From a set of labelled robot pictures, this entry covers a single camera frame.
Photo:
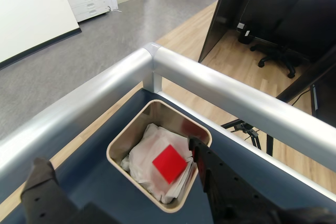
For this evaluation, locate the white crumpled paper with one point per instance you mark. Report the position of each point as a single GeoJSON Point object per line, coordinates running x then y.
{"type": "Point", "coordinates": [141, 155]}

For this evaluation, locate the gripper black left finger taped tip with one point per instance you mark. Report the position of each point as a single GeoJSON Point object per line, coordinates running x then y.
{"type": "Point", "coordinates": [42, 195]}

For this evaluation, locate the small black floor device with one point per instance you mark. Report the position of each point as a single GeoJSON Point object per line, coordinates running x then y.
{"type": "Point", "coordinates": [246, 36]}

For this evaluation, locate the silver metal pipe frame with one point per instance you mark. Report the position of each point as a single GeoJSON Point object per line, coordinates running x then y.
{"type": "Point", "coordinates": [210, 77]}

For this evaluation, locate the beige rounded box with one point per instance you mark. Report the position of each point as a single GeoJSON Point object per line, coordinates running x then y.
{"type": "Point", "coordinates": [162, 115]}

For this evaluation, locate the black tripod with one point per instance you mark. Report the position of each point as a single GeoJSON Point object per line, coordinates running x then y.
{"type": "Point", "coordinates": [246, 127]}

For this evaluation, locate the black office chair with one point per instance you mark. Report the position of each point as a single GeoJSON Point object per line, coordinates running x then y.
{"type": "Point", "coordinates": [315, 11]}

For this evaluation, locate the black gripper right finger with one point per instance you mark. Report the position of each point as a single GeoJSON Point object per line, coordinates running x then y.
{"type": "Point", "coordinates": [231, 197]}

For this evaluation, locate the black desk with wooden top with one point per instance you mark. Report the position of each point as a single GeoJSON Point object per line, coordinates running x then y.
{"type": "Point", "coordinates": [228, 6]}

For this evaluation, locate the red cube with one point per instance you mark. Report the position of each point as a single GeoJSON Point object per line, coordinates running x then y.
{"type": "Point", "coordinates": [169, 163]}

